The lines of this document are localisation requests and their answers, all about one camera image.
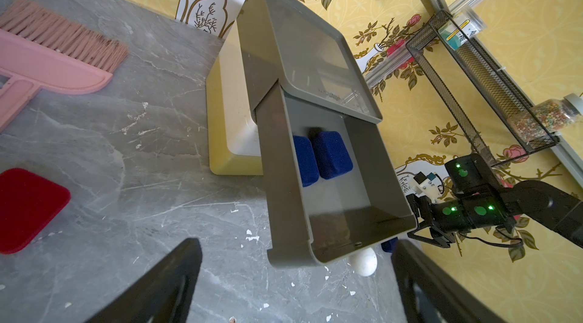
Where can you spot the grey top drawer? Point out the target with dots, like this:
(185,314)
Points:
(331,219)

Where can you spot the blue brooch box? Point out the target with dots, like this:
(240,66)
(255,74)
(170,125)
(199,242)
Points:
(332,156)

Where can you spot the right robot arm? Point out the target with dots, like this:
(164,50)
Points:
(481,201)

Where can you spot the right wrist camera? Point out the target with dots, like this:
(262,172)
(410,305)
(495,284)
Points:
(428,185)

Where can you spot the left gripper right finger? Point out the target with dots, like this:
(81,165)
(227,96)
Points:
(429,294)

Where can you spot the pink hand brush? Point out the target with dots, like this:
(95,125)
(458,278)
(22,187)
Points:
(41,50)

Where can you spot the yellow bottom drawer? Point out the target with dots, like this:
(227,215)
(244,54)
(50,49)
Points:
(234,148)

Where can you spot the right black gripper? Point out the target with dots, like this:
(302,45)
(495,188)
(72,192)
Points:
(448,217)

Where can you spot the jar of colourful beads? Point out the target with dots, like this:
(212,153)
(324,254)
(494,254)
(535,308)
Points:
(547,118)

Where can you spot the black wire wall basket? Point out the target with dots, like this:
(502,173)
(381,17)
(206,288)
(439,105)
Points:
(492,82)

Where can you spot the three-tier drawer cabinet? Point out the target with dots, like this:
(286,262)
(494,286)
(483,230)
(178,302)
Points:
(283,42)

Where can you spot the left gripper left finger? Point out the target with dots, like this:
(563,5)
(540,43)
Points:
(163,294)

